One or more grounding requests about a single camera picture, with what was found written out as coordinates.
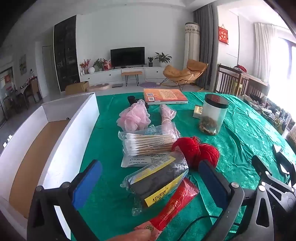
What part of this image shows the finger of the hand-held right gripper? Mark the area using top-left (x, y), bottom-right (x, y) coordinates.
top-left (252, 155), bottom-right (296, 194)

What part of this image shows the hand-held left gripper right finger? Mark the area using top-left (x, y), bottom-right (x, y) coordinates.
top-left (198, 160), bottom-right (276, 241)

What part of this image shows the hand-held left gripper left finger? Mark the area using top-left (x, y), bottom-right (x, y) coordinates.
top-left (27, 159), bottom-right (103, 241)

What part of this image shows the red yarn ball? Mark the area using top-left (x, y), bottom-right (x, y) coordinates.
top-left (171, 136), bottom-right (220, 168)

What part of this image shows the red sachet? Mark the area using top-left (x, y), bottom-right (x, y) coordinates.
top-left (134, 178), bottom-right (200, 240)

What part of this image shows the white storage box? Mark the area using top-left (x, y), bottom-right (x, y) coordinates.
top-left (0, 92), bottom-right (100, 240)

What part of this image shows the white printed pouch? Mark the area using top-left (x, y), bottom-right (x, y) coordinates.
top-left (121, 153), bottom-right (176, 168)

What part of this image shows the black garbage bag roll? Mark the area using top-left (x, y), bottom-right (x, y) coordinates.
top-left (121, 148), bottom-right (189, 217)

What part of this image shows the clear bag of cotton swabs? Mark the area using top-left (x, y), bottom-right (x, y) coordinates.
top-left (118, 125), bottom-right (179, 158)

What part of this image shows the pink mesh bath pouf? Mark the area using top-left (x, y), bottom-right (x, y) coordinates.
top-left (116, 103), bottom-right (151, 132)

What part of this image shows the person's left hand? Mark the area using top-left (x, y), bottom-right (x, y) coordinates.
top-left (106, 229), bottom-right (158, 241)

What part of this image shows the green tablecloth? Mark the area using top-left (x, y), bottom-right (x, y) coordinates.
top-left (70, 91), bottom-right (296, 241)

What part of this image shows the clear jar with black lid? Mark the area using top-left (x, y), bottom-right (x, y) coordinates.
top-left (199, 93), bottom-right (230, 136)

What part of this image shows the small yellow box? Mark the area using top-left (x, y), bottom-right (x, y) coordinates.
top-left (193, 105), bottom-right (204, 120)

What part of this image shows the plastic-wrapped pink roll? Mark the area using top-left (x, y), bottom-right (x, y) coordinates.
top-left (159, 104), bottom-right (182, 139)

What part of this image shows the black mesh bath pouf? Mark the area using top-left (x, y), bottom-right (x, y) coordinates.
top-left (127, 95), bottom-right (149, 109)

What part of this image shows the cardboard box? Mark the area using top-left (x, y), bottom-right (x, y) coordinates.
top-left (65, 81), bottom-right (90, 95)

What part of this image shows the wooden armchair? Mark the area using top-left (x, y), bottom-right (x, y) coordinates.
top-left (215, 64), bottom-right (270, 98)

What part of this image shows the beige round floor cushion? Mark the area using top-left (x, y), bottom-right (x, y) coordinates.
top-left (87, 83), bottom-right (111, 93)

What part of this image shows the orange book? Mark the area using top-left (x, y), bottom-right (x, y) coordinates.
top-left (143, 88), bottom-right (188, 105)

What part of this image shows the white television cabinet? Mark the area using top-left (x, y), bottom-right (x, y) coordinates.
top-left (79, 66), bottom-right (167, 86)

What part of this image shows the dark dining chair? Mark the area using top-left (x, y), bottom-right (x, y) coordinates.
top-left (23, 76), bottom-right (43, 105)

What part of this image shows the orange lounge chair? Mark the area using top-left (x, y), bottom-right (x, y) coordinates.
top-left (160, 59), bottom-right (208, 91)

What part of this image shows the wooden bench stool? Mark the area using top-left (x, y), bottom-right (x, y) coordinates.
top-left (121, 71), bottom-right (143, 87)

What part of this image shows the red flower arrangement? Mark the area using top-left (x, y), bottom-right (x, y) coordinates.
top-left (80, 59), bottom-right (91, 75)

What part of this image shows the white sheer curtain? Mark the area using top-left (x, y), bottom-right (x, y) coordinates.
top-left (254, 22), bottom-right (277, 82)

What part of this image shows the leafy green houseplant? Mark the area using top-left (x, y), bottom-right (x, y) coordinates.
top-left (92, 58), bottom-right (104, 72)

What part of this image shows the dark glass cabinet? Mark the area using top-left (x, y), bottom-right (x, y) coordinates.
top-left (54, 15), bottom-right (81, 92)

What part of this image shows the black television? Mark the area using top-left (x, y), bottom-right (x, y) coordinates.
top-left (110, 47), bottom-right (146, 69)

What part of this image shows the large potted plant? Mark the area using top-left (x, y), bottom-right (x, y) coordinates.
top-left (154, 52), bottom-right (173, 67)

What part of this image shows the covered standing air conditioner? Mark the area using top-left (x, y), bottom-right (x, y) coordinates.
top-left (184, 22), bottom-right (201, 67)

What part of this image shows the grey curtain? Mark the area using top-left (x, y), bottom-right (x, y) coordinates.
top-left (193, 3), bottom-right (219, 90)

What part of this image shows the black cable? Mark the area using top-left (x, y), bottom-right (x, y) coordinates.
top-left (181, 215), bottom-right (242, 241)

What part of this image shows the framed wall picture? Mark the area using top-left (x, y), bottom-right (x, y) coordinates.
top-left (19, 54), bottom-right (27, 75)

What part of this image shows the red wall hanging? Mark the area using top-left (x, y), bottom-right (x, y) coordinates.
top-left (218, 24), bottom-right (229, 45)

